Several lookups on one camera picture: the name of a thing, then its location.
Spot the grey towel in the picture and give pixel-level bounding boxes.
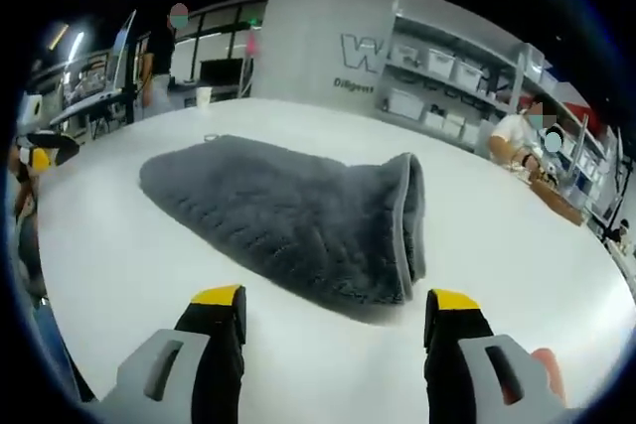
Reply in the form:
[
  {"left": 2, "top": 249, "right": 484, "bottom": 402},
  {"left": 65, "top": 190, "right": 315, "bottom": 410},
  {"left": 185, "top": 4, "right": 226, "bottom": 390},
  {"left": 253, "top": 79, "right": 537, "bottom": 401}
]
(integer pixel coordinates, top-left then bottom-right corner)
[{"left": 138, "top": 134, "right": 428, "bottom": 325}]

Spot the person's right hand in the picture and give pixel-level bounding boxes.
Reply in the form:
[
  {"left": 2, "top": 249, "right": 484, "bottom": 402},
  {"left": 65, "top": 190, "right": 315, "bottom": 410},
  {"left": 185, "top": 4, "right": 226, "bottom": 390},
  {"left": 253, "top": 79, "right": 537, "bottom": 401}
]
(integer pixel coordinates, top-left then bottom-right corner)
[{"left": 530, "top": 348, "right": 567, "bottom": 408}]

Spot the white laptop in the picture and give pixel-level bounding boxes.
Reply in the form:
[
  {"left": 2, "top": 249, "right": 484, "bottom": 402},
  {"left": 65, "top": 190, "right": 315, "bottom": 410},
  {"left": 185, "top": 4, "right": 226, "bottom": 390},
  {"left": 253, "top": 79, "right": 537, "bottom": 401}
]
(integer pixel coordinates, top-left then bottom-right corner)
[{"left": 49, "top": 9, "right": 138, "bottom": 127}]

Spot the black desk monitor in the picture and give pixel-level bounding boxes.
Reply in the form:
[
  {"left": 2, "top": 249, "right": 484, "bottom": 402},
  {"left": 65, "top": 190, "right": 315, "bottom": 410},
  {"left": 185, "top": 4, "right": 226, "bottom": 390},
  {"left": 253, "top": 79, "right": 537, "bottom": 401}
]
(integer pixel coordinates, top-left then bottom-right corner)
[{"left": 200, "top": 59, "right": 244, "bottom": 97}]

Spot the wooden tray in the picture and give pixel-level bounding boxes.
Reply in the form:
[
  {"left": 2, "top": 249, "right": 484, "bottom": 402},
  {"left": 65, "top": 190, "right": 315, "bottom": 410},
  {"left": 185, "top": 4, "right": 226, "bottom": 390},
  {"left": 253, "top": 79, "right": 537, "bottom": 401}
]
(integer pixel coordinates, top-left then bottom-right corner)
[{"left": 529, "top": 180, "right": 585, "bottom": 226}]

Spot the shelf with white bins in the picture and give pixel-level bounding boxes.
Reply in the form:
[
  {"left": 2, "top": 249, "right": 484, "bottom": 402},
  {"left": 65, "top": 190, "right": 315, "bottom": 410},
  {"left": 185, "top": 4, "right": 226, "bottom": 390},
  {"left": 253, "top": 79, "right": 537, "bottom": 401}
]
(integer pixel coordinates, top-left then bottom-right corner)
[{"left": 385, "top": 46, "right": 562, "bottom": 142}]

